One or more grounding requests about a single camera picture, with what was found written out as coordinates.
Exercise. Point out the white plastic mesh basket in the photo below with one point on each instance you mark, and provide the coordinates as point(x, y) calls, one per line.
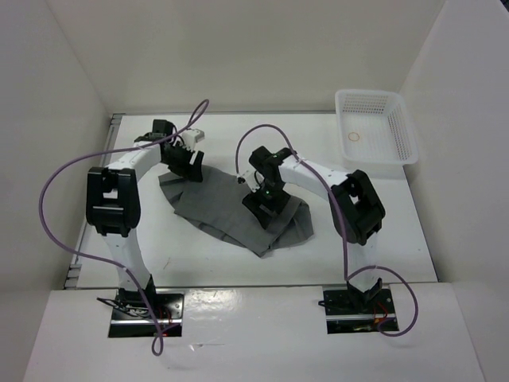
point(383, 123)

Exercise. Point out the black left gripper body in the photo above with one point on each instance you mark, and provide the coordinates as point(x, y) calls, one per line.
point(179, 160)

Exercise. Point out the orange rubber band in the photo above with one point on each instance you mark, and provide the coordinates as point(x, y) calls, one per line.
point(354, 137)

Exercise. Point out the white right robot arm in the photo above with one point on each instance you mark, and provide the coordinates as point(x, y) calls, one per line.
point(357, 212)

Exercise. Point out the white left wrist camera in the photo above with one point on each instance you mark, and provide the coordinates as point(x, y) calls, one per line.
point(191, 137)

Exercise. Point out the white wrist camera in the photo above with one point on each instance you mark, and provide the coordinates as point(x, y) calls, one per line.
point(250, 179)
point(191, 137)

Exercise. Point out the grey skirt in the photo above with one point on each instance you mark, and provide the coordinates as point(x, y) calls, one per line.
point(215, 207)

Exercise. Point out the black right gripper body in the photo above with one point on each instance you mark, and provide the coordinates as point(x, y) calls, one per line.
point(272, 195)

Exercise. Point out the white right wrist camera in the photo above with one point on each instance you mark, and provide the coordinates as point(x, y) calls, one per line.
point(250, 179)

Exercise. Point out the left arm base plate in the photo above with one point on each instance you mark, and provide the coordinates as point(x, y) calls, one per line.
point(132, 319)

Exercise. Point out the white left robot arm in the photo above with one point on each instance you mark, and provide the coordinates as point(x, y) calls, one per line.
point(113, 205)

